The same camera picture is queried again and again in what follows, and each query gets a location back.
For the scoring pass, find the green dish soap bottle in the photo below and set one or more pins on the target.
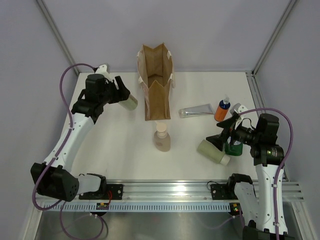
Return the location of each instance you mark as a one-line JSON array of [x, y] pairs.
[[233, 150]]

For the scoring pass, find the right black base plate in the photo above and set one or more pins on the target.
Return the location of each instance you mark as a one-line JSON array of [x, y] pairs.
[[222, 192]]

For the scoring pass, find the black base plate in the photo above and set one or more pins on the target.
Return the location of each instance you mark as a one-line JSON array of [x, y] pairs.
[[222, 192], [115, 191]]

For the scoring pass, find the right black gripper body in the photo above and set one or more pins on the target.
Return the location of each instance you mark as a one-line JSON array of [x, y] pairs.
[[244, 134]]

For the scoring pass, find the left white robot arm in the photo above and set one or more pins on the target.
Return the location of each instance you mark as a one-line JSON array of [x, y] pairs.
[[53, 177]]

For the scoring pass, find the slotted white cable duct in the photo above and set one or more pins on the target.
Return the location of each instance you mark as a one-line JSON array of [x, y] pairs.
[[145, 207]]

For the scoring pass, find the pale green bottle white cap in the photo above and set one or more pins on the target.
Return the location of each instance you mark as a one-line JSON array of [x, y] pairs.
[[212, 153]]

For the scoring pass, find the brown canvas tote bag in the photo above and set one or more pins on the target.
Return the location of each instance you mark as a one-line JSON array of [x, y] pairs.
[[156, 73]]

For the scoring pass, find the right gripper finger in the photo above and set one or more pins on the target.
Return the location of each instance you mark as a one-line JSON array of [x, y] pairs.
[[229, 123], [218, 141]]

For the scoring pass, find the beige pump dispenser bottle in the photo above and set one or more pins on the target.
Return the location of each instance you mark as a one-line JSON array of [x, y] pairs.
[[161, 137]]

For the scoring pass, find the right aluminium frame post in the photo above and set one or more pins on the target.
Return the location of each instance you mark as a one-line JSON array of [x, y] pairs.
[[276, 32]]

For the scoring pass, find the silver squeeze tube clear cap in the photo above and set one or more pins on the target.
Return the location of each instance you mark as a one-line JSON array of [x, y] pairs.
[[196, 111]]

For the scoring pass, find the pale green bottle beige cap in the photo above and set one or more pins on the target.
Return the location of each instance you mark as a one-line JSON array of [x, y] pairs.
[[130, 103]]

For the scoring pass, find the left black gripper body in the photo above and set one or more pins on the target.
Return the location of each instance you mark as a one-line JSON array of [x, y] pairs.
[[107, 96]]

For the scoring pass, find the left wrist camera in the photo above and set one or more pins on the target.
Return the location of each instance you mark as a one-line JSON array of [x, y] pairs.
[[103, 70]]

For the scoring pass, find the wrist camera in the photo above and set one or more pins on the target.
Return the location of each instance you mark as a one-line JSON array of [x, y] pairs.
[[103, 70], [235, 112]]

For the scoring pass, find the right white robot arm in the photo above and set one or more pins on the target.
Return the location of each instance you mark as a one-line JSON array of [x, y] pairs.
[[263, 209]]

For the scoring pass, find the aluminium mounting rail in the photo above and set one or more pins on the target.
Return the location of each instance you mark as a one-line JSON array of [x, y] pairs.
[[167, 191]]

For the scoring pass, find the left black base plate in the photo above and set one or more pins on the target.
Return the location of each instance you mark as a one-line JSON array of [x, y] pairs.
[[115, 191]]

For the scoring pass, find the left aluminium frame post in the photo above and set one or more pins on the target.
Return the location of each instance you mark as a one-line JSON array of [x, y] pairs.
[[41, 4]]

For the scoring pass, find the orange spray bottle blue top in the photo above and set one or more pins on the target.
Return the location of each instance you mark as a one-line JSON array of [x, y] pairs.
[[222, 109]]

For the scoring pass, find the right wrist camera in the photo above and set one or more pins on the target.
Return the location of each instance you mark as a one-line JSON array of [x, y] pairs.
[[235, 112]]

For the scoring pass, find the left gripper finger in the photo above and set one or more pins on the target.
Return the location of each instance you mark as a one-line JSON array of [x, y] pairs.
[[121, 96], [120, 84]]

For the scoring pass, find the aluminium frame post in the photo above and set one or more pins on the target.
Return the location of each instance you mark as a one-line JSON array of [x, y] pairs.
[[41, 4], [276, 32]]

